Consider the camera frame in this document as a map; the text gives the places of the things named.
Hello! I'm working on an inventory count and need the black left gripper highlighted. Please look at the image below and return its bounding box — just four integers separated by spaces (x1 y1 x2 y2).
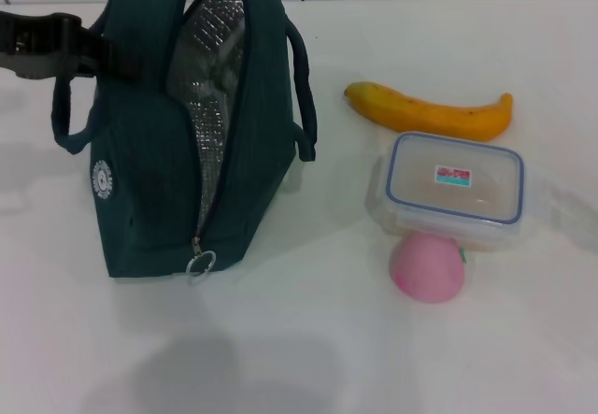
0 11 144 81

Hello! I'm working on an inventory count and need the dark teal insulated lunch bag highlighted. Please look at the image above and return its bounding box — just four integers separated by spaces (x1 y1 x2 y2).
50 0 318 280

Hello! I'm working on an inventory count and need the yellow banana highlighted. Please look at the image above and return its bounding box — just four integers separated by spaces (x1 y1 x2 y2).
344 80 515 143

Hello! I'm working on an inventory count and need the clear container with blue-rimmed lid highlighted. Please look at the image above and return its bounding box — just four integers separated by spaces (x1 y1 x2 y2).
363 131 525 251

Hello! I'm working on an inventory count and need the pink peach toy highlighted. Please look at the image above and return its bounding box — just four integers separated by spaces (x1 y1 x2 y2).
390 234 468 304

